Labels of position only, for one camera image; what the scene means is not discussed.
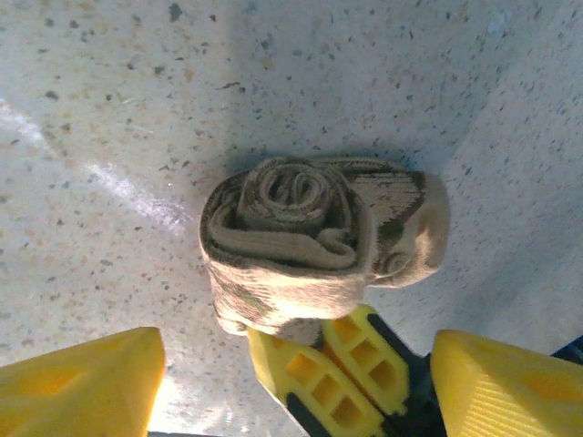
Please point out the beige brown checkered sock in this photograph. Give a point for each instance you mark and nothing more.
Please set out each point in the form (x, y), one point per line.
(291, 191)
(282, 291)

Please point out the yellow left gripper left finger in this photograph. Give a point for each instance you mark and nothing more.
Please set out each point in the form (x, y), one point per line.
(73, 391)

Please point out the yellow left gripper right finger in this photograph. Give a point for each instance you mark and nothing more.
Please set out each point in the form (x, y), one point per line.
(514, 396)

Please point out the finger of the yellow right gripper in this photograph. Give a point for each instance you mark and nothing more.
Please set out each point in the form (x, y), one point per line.
(282, 359)
(350, 328)

